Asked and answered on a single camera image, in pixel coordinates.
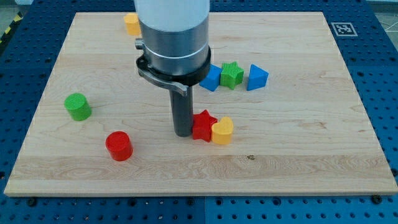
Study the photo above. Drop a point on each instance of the blue cube block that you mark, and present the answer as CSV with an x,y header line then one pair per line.
x,y
212,80

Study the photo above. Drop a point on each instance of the red cylinder block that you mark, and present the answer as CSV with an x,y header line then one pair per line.
x,y
119,146

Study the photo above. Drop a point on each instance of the yellow block at back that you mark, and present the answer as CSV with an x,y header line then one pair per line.
x,y
131,21

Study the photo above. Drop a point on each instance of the red star block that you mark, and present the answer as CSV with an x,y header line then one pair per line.
x,y
202,124

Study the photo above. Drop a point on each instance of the blue triangle block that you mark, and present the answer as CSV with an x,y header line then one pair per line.
x,y
257,78

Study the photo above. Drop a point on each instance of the green star block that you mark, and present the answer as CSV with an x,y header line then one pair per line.
x,y
231,75

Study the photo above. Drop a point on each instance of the white fiducial marker tag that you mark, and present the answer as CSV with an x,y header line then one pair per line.
x,y
344,29

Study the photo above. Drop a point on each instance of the yellow heart block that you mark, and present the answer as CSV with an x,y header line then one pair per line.
x,y
222,131

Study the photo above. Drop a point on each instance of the green cylinder block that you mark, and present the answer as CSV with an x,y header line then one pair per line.
x,y
77,106

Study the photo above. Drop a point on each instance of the black clamp ring with lever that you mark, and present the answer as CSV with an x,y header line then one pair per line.
x,y
179,65

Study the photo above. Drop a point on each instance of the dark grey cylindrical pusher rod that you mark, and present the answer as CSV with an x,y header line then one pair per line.
x,y
182,112

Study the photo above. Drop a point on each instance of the light wooden board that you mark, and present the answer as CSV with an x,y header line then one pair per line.
x,y
305,133

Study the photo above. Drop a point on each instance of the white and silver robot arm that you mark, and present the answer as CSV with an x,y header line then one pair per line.
x,y
166,19

